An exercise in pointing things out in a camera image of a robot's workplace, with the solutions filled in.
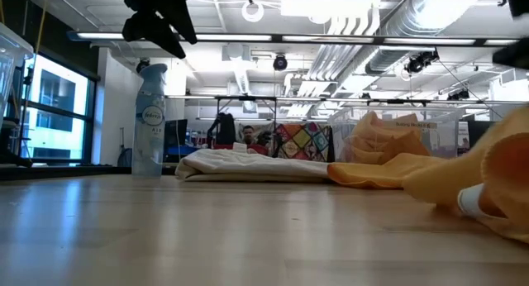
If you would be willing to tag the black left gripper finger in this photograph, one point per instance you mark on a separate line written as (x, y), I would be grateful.
(149, 30)
(184, 19)

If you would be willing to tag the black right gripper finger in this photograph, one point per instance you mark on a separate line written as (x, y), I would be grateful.
(514, 54)

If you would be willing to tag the orange microfiber towel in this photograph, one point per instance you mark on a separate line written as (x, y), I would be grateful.
(372, 174)
(446, 182)
(372, 133)

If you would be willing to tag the black ceiling spotlight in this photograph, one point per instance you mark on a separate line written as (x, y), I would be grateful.
(143, 65)
(419, 62)
(458, 95)

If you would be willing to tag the long linear ceiling light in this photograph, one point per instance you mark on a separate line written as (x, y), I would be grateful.
(231, 37)

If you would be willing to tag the black computer monitor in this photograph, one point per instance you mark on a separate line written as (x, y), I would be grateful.
(479, 131)
(175, 137)

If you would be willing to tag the blue air freshener spray bottle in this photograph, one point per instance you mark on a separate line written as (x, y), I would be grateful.
(149, 125)

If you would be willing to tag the clear plastic bin with label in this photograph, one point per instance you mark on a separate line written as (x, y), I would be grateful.
(446, 129)

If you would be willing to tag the large black-framed window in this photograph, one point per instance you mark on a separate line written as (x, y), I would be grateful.
(58, 91)

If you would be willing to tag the person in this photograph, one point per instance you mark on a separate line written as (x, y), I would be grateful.
(249, 134)

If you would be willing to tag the black tripod stand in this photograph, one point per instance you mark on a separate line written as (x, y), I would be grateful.
(27, 112)

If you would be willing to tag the white canvas tote bag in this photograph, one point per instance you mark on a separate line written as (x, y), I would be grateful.
(248, 164)

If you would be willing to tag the colourful patchwork quilt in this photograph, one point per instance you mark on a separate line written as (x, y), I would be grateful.
(301, 141)

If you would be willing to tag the black overhead camera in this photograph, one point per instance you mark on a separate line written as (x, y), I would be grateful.
(280, 63)

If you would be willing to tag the silver ceiling air duct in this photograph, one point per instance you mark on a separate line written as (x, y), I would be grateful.
(388, 58)

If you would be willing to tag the black aluminium table frame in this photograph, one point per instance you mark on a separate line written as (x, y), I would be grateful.
(82, 172)

